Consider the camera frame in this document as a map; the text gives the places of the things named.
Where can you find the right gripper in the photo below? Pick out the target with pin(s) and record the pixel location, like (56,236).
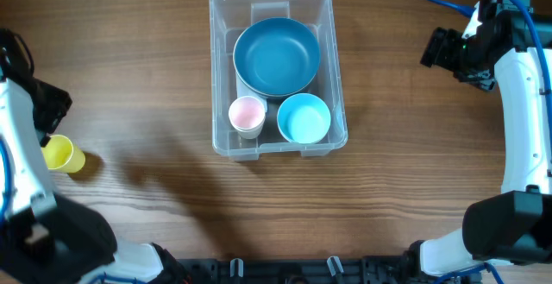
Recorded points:
(442,49)

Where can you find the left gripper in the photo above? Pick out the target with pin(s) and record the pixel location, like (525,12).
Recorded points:
(52,114)

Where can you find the yellow cup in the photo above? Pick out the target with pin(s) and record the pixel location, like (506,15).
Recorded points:
(61,154)

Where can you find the light blue small bowl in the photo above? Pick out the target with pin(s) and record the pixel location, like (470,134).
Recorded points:
(303,118)

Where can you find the dark blue bowl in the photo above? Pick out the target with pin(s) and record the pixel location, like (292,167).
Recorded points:
(276,36)

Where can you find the cream large bowl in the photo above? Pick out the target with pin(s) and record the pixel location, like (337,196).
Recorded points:
(277,76)

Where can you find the pink cup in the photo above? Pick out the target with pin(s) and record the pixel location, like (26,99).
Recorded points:
(247,113)

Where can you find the pale green cup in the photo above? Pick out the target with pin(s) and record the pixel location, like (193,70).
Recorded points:
(249,133)

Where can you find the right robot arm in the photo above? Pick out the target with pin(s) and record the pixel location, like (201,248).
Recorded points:
(514,227)

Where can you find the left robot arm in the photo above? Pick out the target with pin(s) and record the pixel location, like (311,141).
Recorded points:
(45,236)

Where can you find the clear plastic storage container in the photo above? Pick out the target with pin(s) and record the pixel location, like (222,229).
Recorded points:
(228,19)

